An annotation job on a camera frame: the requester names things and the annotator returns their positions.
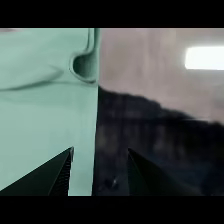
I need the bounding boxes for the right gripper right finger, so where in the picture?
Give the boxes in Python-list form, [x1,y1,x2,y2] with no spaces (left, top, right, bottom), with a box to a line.
[127,147,202,197]

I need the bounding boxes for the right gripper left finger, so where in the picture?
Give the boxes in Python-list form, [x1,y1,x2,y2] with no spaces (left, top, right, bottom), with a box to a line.
[0,146,75,197]

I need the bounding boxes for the light green T-shirt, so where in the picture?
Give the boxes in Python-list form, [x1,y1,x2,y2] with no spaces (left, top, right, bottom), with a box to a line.
[0,27,102,197]

